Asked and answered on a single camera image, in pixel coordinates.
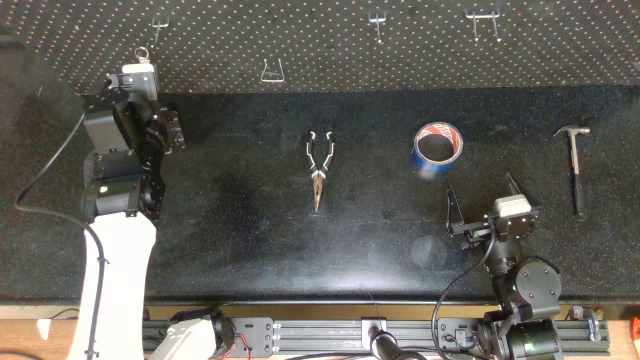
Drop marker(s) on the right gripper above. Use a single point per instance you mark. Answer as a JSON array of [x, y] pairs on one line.
[[515, 227]]

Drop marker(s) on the roll of blue tape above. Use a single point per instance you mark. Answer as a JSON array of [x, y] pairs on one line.
[[426, 162]]

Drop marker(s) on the hammer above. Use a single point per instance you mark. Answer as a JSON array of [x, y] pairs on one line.
[[575, 155]]

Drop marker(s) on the pliers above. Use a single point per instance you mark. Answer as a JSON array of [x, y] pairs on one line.
[[318, 176]]

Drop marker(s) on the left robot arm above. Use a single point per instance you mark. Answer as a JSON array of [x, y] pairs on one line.
[[120, 260]]

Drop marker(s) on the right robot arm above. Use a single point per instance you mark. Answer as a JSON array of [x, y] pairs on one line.
[[537, 287]]

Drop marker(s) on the black pegboard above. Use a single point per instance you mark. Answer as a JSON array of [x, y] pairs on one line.
[[350, 55]]

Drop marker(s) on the metal hook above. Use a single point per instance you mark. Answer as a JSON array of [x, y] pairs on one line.
[[482, 16], [160, 23], [378, 20], [272, 80]]

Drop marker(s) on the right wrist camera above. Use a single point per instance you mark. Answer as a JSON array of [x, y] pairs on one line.
[[512, 205]]

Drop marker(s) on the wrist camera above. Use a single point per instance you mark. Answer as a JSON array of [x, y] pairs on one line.
[[141, 80], [512, 205]]

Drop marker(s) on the mounting rail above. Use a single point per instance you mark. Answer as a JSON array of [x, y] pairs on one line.
[[320, 337]]

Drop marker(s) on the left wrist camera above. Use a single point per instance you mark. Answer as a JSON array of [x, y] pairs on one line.
[[141, 80]]

